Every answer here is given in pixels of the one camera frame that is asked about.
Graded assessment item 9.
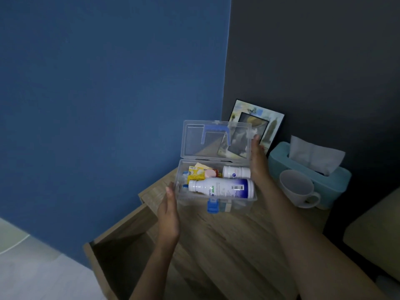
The person's right hand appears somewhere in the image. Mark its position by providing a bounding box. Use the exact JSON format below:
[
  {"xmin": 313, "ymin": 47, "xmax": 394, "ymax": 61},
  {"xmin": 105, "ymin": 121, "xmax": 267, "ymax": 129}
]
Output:
[{"xmin": 250, "ymin": 134, "xmax": 272, "ymax": 185}]

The person's left hand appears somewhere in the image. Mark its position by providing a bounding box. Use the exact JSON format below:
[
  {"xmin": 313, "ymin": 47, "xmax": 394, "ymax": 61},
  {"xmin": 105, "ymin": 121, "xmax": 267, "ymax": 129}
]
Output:
[{"xmin": 157, "ymin": 182, "xmax": 180, "ymax": 247}]

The clear plastic medicine box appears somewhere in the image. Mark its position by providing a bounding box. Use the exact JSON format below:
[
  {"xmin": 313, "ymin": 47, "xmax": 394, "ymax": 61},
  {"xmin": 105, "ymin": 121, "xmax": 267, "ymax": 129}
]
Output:
[{"xmin": 174, "ymin": 120, "xmax": 258, "ymax": 215}]

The person's left forearm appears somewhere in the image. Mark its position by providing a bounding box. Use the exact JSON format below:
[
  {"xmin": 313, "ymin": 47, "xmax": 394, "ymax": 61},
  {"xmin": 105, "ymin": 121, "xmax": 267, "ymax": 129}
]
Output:
[{"xmin": 129, "ymin": 242, "xmax": 177, "ymax": 300}]

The person's right forearm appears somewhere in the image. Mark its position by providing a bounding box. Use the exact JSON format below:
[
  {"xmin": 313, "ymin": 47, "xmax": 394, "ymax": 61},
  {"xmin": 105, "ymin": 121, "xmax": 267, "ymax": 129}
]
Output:
[{"xmin": 257, "ymin": 179, "xmax": 389, "ymax": 300}]

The black framed picture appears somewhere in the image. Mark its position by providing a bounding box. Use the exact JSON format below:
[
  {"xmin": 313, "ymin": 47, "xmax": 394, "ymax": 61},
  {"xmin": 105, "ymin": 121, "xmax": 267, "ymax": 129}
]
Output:
[{"xmin": 217, "ymin": 99, "xmax": 285, "ymax": 159}]

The small white medicine bottle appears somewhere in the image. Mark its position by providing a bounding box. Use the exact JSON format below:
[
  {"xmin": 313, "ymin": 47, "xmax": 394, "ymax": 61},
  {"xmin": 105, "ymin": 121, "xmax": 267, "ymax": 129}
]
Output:
[{"xmin": 222, "ymin": 165, "xmax": 251, "ymax": 179}]

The yellow medicine packet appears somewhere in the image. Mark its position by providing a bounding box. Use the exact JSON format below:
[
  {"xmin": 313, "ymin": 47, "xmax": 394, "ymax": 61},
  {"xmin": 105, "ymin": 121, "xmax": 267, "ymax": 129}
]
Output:
[{"xmin": 187, "ymin": 163, "xmax": 212, "ymax": 185}]

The large white medicine bottle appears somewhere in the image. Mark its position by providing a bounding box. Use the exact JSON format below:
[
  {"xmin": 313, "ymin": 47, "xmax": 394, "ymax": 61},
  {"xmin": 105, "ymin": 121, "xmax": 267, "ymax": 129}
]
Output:
[{"xmin": 188, "ymin": 177, "xmax": 255, "ymax": 200}]

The white mug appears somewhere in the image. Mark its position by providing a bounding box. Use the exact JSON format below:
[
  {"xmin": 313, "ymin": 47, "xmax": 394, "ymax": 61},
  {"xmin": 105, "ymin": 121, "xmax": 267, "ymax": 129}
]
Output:
[{"xmin": 279, "ymin": 169, "xmax": 321, "ymax": 209}]

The white tissue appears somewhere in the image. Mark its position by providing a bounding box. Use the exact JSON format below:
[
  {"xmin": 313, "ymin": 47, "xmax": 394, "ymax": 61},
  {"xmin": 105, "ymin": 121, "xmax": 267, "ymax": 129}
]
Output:
[{"xmin": 288, "ymin": 135, "xmax": 346, "ymax": 176}]

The open wooden drawer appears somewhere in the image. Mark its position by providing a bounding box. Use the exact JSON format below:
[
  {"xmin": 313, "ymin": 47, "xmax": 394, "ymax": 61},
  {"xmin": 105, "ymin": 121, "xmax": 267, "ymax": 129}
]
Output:
[{"xmin": 83, "ymin": 203, "xmax": 175, "ymax": 300}]

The wooden bedside cabinet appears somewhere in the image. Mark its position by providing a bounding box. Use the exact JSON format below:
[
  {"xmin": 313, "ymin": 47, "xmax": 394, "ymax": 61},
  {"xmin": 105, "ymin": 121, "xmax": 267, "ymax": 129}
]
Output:
[{"xmin": 138, "ymin": 167, "xmax": 332, "ymax": 300}]

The teal tissue box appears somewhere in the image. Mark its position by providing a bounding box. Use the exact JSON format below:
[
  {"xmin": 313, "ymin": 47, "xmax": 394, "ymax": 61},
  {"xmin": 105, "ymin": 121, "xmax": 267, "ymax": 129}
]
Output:
[{"xmin": 268, "ymin": 141, "xmax": 352, "ymax": 210}]

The cream bed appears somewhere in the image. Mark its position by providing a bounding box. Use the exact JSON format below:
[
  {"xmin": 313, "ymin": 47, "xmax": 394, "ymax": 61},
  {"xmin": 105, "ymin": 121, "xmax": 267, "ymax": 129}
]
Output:
[{"xmin": 343, "ymin": 187, "xmax": 400, "ymax": 282}]

